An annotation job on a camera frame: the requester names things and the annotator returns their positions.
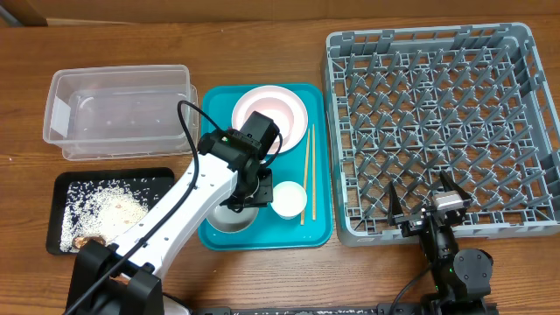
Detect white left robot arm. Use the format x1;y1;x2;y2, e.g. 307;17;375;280
66;112;280;314

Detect white paper cup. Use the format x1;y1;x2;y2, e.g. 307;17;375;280
270;181;307;220

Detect metal bowl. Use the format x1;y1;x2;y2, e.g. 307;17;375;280
206;206;259;233

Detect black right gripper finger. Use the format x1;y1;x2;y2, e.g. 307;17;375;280
388;182;403;217
439;171;472;206

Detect pink plate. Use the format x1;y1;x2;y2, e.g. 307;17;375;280
234;85;308;153

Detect teal plastic tray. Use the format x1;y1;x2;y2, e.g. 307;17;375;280
198;83;333;250

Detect left wooden chopstick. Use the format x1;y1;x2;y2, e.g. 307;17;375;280
300;128;311;226

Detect pink small bowl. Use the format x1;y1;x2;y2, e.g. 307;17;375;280
232;96;295;140

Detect brown food piece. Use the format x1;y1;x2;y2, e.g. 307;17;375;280
72;236;106;249

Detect rice pile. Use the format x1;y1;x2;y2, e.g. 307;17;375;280
59;179;150;253

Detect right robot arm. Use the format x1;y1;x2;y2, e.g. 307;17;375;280
388;171;499;315

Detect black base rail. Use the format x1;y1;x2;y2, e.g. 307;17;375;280
192;303;499;315

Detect clear plastic bin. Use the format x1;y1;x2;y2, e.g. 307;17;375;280
42;65;200;161

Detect black tray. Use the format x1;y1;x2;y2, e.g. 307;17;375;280
45;167;174;255

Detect grey dishwasher rack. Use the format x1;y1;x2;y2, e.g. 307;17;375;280
324;23;559;247

